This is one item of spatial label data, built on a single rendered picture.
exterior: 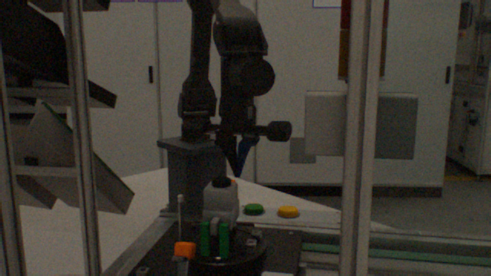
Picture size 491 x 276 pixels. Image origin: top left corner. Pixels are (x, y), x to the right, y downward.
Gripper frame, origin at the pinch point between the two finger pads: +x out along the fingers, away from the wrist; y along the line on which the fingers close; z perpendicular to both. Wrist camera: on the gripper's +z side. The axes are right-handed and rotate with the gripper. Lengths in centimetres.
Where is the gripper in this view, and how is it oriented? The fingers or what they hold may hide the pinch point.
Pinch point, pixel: (237, 158)
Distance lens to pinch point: 79.6
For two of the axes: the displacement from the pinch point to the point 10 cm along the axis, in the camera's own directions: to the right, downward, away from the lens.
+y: -9.8, -0.4, 1.8
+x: 0.0, 9.8, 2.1
